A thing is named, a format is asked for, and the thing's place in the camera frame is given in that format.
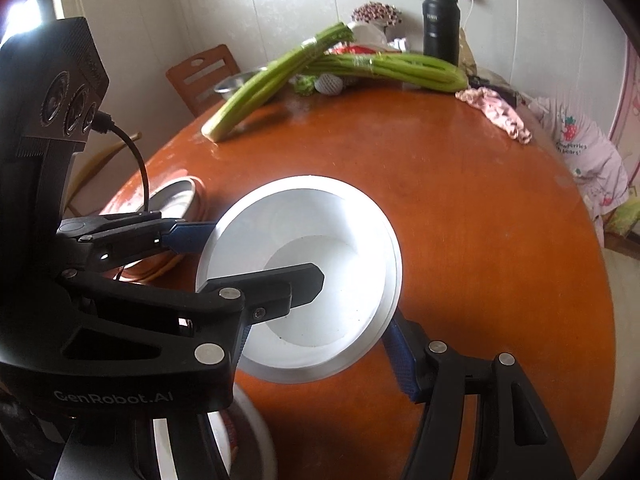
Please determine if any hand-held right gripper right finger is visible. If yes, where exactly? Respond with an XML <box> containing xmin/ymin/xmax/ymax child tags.
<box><xmin>382</xmin><ymin>317</ymin><xmax>576</xmax><ymax>480</ymax></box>

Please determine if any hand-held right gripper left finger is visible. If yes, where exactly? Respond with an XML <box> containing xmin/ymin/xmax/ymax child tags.
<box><xmin>52</xmin><ymin>405</ymin><xmax>236</xmax><ymax>480</ymax></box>

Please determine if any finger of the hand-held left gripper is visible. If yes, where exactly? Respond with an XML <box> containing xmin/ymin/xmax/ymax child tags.
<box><xmin>57</xmin><ymin>261</ymin><xmax>326</xmax><ymax>376</ymax></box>
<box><xmin>56</xmin><ymin>211</ymin><xmax>217</xmax><ymax>275</ymax></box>

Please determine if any red instant noodle cup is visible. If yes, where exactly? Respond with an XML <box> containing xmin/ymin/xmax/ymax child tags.
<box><xmin>195</xmin><ymin>174</ymin><xmax>403</xmax><ymax>385</ymax></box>
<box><xmin>150</xmin><ymin>400</ymin><xmax>243</xmax><ymax>480</ymax></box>

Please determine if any orange bear-shaped plate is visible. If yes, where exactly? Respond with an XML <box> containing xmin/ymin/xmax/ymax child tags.
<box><xmin>97</xmin><ymin>175</ymin><xmax>208</xmax><ymax>283</ymax></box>

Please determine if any light wooden armchair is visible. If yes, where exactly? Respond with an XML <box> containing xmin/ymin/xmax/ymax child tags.
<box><xmin>67</xmin><ymin>132</ymin><xmax>143</xmax><ymax>216</ymax></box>

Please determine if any celery bunch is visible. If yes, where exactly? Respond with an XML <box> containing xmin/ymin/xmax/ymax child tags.
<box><xmin>294</xmin><ymin>52</ymin><xmax>469</xmax><ymax>95</ymax></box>
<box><xmin>201</xmin><ymin>21</ymin><xmax>355</xmax><ymax>142</ymax></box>

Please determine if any small steel bowl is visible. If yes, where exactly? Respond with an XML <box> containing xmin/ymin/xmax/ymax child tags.
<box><xmin>214</xmin><ymin>71</ymin><xmax>261</xmax><ymax>102</ymax></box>

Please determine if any brown wooden chair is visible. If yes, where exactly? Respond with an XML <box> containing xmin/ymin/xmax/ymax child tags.
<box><xmin>166</xmin><ymin>44</ymin><xmax>242</xmax><ymax>118</ymax></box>

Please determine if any window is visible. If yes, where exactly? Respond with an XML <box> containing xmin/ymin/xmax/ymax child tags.
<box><xmin>0</xmin><ymin>0</ymin><xmax>66</xmax><ymax>46</ymax></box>

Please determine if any foam netted fruit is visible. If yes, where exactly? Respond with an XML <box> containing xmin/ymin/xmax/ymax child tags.
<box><xmin>316</xmin><ymin>72</ymin><xmax>347</xmax><ymax>96</ymax></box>

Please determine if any red snack packet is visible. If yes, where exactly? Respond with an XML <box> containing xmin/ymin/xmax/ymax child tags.
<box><xmin>330</xmin><ymin>45</ymin><xmax>383</xmax><ymax>57</ymax></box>

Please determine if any white plastic bag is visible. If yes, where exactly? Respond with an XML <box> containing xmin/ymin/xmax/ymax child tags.
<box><xmin>347</xmin><ymin>21</ymin><xmax>390</xmax><ymax>48</ymax></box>

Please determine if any pink cloth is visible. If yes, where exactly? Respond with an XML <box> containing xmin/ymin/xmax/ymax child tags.
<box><xmin>455</xmin><ymin>86</ymin><xmax>533</xmax><ymax>146</ymax></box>

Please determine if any pink strawberry print jacket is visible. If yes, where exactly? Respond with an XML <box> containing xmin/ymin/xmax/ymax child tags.
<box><xmin>527</xmin><ymin>97</ymin><xmax>631</xmax><ymax>233</ymax></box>

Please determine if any brown paper bag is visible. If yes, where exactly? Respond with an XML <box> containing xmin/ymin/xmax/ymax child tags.
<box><xmin>457</xmin><ymin>27</ymin><xmax>480</xmax><ymax>75</ymax></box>

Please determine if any black thermos bottle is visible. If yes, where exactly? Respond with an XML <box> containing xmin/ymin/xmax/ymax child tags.
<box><xmin>422</xmin><ymin>0</ymin><xmax>461</xmax><ymax>67</ymax></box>

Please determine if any pink cartoon curtain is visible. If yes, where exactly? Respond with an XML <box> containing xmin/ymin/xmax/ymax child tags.
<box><xmin>602</xmin><ymin>35</ymin><xmax>640</xmax><ymax>241</ymax></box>

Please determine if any black cable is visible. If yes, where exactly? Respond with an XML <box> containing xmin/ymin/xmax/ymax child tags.
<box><xmin>95</xmin><ymin>112</ymin><xmax>151</xmax><ymax>213</ymax></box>

